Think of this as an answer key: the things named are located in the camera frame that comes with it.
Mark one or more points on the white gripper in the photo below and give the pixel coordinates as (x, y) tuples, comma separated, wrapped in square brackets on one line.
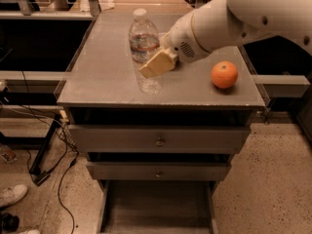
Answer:
[(181, 39)]

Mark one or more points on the clear plastic water bottle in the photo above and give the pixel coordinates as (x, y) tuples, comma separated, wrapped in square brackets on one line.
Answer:
[(144, 42)]

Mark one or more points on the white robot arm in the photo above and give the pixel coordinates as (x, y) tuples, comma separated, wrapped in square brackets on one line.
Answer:
[(222, 23)]

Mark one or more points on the grey drawer cabinet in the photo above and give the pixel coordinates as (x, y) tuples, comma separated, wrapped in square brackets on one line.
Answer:
[(101, 90)]

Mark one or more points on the top grey drawer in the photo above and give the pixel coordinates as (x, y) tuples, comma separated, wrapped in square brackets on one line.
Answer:
[(143, 139)]

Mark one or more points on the grey drawer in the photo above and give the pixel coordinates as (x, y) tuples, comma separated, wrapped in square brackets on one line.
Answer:
[(143, 139), (158, 171)]

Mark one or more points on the middle grey drawer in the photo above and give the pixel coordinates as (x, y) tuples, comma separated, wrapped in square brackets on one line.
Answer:
[(158, 171)]

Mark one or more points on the open bottom drawer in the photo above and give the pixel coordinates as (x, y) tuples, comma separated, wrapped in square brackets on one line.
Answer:
[(157, 207)]

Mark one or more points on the orange fruit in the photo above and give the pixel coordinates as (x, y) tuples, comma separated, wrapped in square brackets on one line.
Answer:
[(224, 74)]

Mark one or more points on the white cloth on shelf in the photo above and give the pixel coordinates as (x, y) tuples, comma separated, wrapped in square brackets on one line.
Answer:
[(95, 5)]

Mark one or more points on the black metal stand leg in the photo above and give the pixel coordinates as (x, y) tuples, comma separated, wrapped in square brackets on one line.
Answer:
[(38, 176)]

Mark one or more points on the white sneaker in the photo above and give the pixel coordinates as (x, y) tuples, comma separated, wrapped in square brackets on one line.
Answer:
[(11, 195)]

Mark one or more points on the black round floor object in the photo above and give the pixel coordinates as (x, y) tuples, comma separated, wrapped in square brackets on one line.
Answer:
[(9, 222)]

